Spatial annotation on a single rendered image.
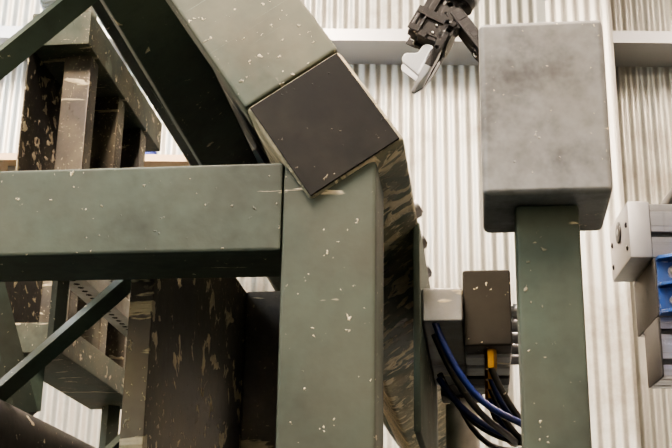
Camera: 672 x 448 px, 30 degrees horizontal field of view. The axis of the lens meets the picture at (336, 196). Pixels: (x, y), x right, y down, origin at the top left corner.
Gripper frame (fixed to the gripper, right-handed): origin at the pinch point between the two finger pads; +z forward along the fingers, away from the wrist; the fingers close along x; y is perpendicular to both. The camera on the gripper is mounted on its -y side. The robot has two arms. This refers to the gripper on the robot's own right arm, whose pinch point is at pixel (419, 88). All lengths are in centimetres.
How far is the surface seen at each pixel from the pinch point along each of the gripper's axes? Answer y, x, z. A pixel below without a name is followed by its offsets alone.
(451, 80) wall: 44, -322, -152
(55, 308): 39, -5, 66
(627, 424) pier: -92, -298, -36
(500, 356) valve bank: -35, 63, 54
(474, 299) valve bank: -29, 69, 51
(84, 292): 41, -21, 59
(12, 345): 43, -9, 75
